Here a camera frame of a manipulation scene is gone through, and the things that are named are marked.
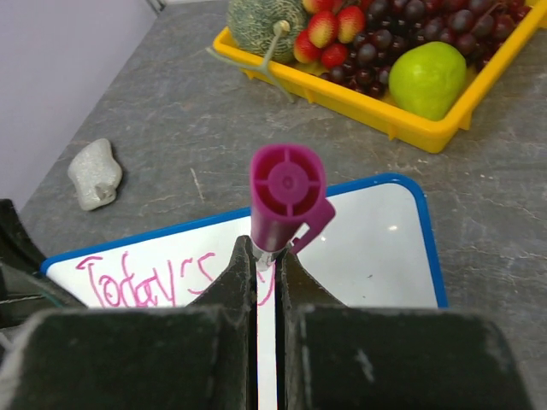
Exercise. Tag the green pear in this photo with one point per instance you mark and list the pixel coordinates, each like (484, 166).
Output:
(428, 79)

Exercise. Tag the blue framed whiteboard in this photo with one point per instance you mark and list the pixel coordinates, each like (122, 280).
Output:
(378, 252)

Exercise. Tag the white whiteboard eraser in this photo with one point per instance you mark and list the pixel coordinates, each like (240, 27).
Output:
(95, 174)

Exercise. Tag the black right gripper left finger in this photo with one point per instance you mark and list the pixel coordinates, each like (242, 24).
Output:
(202, 356)

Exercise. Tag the dark purple grape bunch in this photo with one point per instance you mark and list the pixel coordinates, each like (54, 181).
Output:
(477, 29)

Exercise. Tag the red cherries cluster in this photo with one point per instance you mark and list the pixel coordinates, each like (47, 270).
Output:
(330, 28)

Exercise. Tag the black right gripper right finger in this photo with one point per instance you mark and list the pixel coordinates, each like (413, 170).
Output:
(331, 356)

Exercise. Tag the green netted melon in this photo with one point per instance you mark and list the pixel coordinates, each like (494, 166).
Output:
(267, 29)

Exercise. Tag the purple capped whiteboard marker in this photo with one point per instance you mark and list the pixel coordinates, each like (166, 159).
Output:
(289, 209)

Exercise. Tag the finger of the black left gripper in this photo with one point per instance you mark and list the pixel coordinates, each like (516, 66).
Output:
(25, 290)

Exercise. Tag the yellow plastic fruit tray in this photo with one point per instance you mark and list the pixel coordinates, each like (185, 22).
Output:
(431, 136)

